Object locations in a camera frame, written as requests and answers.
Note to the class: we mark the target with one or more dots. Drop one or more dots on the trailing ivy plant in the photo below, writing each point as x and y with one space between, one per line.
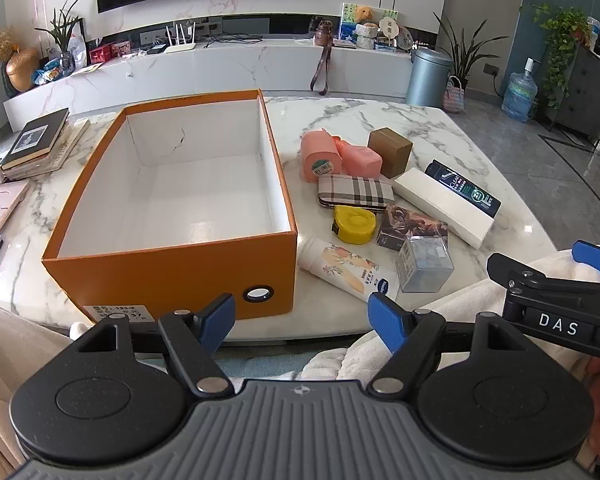
560 30

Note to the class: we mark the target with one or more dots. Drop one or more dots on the black book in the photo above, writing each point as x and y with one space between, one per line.
35 137

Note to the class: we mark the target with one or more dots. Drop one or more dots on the stack of colourful items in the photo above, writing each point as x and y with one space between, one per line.
349 20

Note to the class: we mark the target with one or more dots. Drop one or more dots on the gold vase with dried flowers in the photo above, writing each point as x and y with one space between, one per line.
22 67

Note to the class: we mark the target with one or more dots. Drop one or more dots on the stack of pale books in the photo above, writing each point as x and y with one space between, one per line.
65 147

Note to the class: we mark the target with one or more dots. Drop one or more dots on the round paper fan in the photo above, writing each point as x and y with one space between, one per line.
389 27

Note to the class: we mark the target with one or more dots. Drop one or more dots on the dark printed card box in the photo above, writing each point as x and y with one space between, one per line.
410 227

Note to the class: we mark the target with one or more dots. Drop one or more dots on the green plant in glass vase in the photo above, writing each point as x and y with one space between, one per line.
65 35

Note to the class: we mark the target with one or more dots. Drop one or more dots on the white lotion tube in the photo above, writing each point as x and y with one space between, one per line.
345 267

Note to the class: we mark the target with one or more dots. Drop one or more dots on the clear plastic box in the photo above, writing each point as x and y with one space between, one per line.
424 265

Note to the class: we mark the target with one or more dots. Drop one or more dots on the orange cardboard box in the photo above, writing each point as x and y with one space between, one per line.
180 275

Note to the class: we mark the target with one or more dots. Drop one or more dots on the woven basket bag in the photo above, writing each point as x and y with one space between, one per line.
454 97

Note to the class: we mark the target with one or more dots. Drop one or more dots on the beige cushion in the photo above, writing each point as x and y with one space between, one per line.
10 360

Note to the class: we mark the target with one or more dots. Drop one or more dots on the pink printed box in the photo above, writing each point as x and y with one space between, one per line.
121 49

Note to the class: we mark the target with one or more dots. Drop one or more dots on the white router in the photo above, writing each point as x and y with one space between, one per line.
180 46

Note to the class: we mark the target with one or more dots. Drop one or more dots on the yellow tape measure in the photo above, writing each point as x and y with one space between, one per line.
355 224

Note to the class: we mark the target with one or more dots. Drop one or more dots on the orange plush toy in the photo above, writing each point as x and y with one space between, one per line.
365 13

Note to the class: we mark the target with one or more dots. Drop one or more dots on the blue snack packets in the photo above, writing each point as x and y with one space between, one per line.
47 72

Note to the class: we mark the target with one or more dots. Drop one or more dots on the blue water jug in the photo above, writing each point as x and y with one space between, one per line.
519 95

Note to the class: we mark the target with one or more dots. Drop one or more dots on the tall potted plant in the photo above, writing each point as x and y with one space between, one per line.
472 52

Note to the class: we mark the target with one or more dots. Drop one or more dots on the dark blue shampoo bottle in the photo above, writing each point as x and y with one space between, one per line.
462 187

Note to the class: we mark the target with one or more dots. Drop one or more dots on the pink round container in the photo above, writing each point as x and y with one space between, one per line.
320 157

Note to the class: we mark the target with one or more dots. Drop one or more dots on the plaid wallet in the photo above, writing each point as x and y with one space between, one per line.
355 191

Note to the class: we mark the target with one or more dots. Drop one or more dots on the wall socket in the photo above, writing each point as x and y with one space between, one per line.
490 68

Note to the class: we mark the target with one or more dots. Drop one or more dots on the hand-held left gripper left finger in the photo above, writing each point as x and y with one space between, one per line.
219 321

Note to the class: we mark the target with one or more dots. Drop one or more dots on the dark grey cabinet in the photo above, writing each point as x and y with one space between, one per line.
580 95

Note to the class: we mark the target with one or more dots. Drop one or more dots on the long white box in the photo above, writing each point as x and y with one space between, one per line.
442 207

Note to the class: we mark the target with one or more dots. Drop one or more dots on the small pink bottle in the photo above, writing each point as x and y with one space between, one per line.
361 159

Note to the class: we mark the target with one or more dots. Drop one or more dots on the grey trash can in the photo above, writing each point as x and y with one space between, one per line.
427 77

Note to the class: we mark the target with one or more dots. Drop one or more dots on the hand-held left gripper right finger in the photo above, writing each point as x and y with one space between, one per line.
386 322

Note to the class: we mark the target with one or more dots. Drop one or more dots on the red box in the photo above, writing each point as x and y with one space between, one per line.
100 54

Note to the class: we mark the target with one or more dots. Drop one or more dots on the brown cardboard box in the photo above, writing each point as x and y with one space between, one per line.
391 152

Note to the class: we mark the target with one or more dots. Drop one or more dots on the pink case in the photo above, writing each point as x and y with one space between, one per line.
0 205

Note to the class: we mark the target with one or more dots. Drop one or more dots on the black framed picture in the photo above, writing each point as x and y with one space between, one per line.
79 42

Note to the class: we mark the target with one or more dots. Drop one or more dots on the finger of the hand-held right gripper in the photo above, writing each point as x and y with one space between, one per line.
595 256
555 280

